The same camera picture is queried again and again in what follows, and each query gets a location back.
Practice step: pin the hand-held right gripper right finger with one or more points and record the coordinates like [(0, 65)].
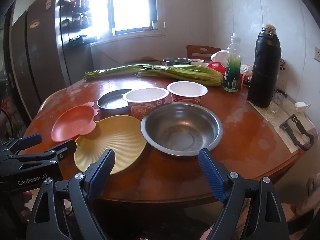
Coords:
[(212, 177)]

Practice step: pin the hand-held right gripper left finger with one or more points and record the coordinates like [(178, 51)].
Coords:
[(102, 175)]

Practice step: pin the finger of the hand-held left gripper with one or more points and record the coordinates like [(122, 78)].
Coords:
[(67, 147), (31, 140)]

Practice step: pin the pink flower-shaped plate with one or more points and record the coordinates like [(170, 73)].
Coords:
[(72, 122)]

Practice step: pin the yellow shell-shaped plate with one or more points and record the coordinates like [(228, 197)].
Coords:
[(112, 137)]

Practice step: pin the large steel bowl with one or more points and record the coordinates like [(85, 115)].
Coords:
[(182, 127)]

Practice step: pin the shallow steel plate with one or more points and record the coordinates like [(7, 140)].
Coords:
[(112, 101)]

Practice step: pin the red paper noodle bowl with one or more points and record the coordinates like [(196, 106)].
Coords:
[(145, 97)]

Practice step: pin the curved-back wooden chair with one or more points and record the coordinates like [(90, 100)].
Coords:
[(145, 59), (50, 97)]

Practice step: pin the printed paper sheet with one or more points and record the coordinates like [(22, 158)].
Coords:
[(275, 120)]

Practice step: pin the slim celery bunch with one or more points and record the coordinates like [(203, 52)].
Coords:
[(112, 71)]

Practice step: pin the black folding stand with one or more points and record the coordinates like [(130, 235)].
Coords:
[(296, 132)]

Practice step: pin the glass mug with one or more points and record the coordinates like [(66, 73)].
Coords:
[(277, 102)]

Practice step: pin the person's pink clothing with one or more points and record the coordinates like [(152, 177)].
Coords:
[(311, 195)]

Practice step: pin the red carton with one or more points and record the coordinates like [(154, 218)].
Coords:
[(241, 81)]

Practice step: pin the clear bottle with green label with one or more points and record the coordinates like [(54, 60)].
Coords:
[(232, 75)]

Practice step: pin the thick celery bunch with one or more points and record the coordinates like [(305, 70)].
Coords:
[(185, 73)]

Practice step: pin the red packet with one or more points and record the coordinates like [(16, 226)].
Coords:
[(217, 68)]

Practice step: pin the small printed cups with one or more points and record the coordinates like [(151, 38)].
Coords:
[(246, 70)]

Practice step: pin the white charger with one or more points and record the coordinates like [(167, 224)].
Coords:
[(302, 106)]

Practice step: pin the white ceramic bowl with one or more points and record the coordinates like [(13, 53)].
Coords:
[(198, 62)]

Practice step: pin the steel pot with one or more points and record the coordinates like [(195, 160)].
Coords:
[(176, 61)]

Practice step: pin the black thermos flask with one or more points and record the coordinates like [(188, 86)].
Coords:
[(265, 67)]

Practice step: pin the white plastic bag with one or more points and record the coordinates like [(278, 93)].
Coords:
[(220, 55)]

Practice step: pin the small white cup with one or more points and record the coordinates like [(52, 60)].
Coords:
[(113, 31)]

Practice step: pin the wooden chair with cutout back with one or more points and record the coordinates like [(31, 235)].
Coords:
[(200, 51)]

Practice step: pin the spotted dark object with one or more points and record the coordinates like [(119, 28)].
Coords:
[(282, 63)]

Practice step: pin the window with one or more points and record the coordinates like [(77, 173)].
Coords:
[(130, 2)]

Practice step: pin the wall socket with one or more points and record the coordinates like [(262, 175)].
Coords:
[(317, 54)]

